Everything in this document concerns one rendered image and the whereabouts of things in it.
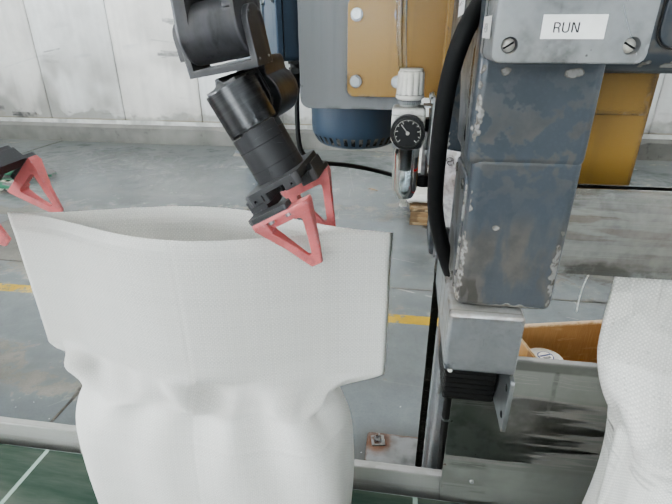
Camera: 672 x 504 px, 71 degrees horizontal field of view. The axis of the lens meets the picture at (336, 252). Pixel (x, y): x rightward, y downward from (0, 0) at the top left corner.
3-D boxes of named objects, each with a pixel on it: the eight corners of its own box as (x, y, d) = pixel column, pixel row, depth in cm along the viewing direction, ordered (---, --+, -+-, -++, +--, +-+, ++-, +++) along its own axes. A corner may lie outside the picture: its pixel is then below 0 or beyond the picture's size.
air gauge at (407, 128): (389, 150, 51) (391, 115, 49) (390, 146, 52) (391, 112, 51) (423, 151, 50) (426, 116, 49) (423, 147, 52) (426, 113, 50)
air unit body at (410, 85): (386, 213, 54) (393, 70, 48) (388, 200, 58) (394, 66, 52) (425, 215, 54) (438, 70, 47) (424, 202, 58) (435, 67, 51)
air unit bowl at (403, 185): (390, 200, 55) (392, 148, 52) (391, 192, 58) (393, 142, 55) (416, 201, 54) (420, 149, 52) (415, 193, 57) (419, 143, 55)
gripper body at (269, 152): (322, 162, 56) (290, 106, 54) (304, 187, 47) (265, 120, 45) (277, 185, 58) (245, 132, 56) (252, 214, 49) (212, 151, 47)
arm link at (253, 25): (166, 21, 46) (243, 2, 43) (222, 15, 55) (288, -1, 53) (204, 141, 51) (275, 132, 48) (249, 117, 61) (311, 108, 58)
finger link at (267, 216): (350, 234, 54) (309, 162, 51) (341, 261, 48) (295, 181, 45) (301, 256, 56) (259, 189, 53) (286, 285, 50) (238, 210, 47)
